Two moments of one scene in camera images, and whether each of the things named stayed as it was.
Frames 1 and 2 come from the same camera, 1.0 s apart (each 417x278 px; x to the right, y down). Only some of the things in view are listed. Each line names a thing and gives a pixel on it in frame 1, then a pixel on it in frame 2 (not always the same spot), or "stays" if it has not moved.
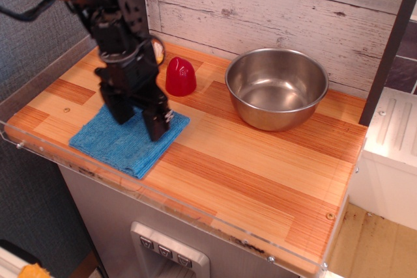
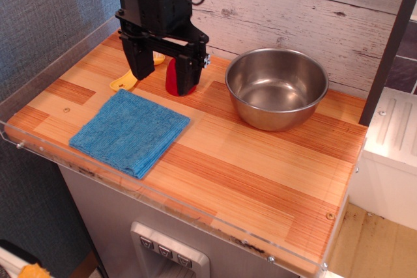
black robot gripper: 128,76 → 155,7
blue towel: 126,148 stays
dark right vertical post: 382,78 stays
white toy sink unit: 385,181 stays
